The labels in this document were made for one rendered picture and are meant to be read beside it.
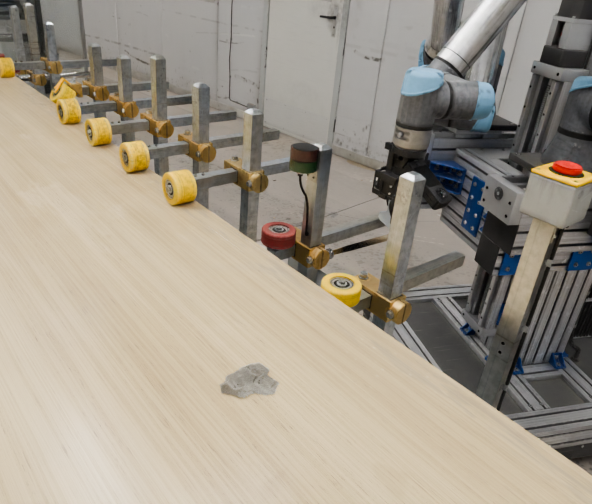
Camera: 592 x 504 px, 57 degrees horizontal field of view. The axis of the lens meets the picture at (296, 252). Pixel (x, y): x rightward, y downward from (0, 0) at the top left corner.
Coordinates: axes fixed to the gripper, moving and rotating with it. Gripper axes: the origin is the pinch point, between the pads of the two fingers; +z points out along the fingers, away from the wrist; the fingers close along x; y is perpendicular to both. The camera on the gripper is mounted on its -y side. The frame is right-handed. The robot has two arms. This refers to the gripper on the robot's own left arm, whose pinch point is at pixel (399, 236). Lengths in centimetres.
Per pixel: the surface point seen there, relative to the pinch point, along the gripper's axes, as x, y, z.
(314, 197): 12.4, 15.5, -5.9
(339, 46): -232, 263, 8
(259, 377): 51, -18, 2
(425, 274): -4.9, -5.6, 8.4
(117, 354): 65, 0, 4
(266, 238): 21.3, 20.3, 4.3
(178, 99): -11, 120, -1
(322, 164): 11.5, 15.3, -13.5
